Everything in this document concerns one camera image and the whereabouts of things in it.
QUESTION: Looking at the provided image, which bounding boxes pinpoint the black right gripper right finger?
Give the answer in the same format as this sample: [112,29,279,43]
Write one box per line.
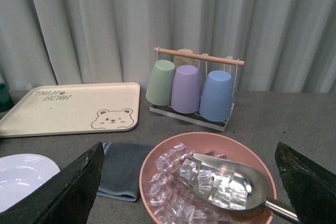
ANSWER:
[275,142,335,223]

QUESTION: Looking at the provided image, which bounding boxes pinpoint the clear plastic ice cubes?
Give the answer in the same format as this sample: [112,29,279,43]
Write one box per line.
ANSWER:
[146,143,251,223]

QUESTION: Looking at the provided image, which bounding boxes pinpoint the cream bear tray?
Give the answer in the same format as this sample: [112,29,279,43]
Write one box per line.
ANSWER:
[1,82,140,138]

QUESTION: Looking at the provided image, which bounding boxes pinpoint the blue cup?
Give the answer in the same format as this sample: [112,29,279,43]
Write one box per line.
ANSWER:
[199,70,233,122]

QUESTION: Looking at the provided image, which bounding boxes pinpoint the purple cup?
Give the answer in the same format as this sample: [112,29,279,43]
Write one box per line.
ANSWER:
[171,65,201,114]

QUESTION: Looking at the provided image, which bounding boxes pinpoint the grey blue folded cloth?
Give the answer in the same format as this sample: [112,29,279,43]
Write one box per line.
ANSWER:
[97,142,154,202]

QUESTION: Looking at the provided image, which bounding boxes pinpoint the beige cup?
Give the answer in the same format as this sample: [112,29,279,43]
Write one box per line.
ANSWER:
[173,55,197,68]

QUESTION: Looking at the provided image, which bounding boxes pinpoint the metal ice scoop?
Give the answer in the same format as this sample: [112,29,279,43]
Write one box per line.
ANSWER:
[172,153,299,223]

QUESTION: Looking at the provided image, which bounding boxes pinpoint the green cup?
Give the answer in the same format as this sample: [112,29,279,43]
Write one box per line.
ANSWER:
[145,60,175,106]

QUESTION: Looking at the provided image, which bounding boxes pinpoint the pink bowl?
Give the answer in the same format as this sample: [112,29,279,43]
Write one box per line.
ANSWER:
[139,132,277,223]

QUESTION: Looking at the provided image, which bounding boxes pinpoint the white ridged plate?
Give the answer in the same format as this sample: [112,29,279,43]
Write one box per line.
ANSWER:
[1,154,60,212]

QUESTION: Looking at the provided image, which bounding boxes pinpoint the grey curtain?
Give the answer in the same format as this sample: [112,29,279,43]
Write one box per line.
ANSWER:
[1,0,335,93]

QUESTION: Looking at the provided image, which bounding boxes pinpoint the dark green mug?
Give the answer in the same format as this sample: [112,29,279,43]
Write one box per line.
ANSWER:
[0,83,14,112]

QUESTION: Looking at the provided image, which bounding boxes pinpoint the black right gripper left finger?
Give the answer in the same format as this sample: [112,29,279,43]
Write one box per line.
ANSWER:
[1,142,104,223]

